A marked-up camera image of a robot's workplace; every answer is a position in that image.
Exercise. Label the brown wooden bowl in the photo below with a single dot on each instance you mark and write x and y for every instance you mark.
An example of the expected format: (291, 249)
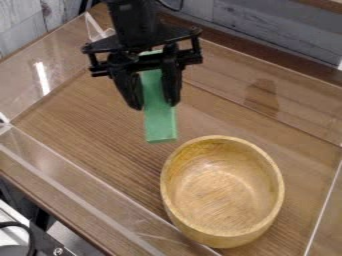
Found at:
(222, 189)

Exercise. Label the clear acrylic corner bracket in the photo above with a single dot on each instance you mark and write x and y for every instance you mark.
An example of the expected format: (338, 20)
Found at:
(96, 33)

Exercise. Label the black metal table frame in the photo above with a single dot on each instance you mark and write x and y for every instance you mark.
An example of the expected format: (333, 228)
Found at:
(31, 232)

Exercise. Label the clear acrylic tray wall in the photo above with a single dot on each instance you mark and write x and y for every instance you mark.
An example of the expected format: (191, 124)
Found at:
(108, 219)

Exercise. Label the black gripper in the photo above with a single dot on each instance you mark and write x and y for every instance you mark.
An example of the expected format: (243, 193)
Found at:
(145, 44)

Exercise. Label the green rectangular block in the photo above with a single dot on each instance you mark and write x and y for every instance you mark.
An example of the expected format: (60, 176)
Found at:
(161, 128)

